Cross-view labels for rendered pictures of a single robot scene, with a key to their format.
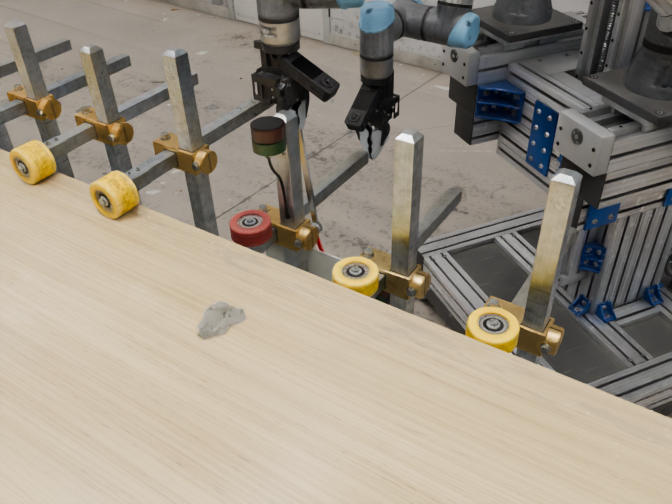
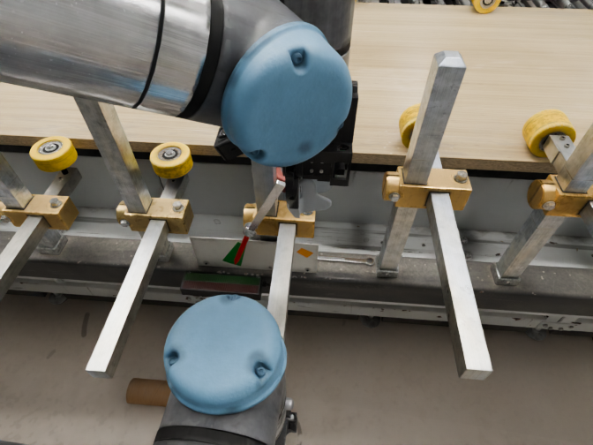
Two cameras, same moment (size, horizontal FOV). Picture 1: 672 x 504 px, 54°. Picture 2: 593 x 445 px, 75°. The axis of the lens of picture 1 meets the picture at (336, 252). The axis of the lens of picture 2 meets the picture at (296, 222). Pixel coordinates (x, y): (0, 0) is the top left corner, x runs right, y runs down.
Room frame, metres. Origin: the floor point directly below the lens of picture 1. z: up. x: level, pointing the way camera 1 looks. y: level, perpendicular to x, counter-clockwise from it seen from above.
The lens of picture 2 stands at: (1.53, -0.12, 1.41)
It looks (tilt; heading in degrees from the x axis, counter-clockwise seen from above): 49 degrees down; 150
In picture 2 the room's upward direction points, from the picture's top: straight up
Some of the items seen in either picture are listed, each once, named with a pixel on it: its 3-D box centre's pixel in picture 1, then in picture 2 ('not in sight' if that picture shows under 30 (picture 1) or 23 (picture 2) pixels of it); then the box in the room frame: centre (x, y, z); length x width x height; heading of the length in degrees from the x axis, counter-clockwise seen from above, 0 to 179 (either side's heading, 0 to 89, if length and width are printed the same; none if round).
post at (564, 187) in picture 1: (540, 299); (5, 184); (0.79, -0.33, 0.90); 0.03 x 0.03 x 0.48; 56
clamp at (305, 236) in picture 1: (283, 229); (280, 216); (1.08, 0.10, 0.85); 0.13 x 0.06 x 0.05; 56
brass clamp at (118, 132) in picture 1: (104, 127); (576, 196); (1.37, 0.51, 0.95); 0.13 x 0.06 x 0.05; 56
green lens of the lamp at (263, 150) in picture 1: (269, 142); not in sight; (1.03, 0.11, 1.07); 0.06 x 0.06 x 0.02
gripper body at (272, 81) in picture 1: (279, 71); (316, 131); (1.21, 0.09, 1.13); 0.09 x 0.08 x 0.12; 56
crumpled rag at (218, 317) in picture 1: (216, 315); not in sight; (0.76, 0.19, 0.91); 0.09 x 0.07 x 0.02; 139
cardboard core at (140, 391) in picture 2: not in sight; (175, 394); (0.97, -0.26, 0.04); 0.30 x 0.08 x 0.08; 56
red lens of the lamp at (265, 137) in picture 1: (267, 129); not in sight; (1.03, 0.11, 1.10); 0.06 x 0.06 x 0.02
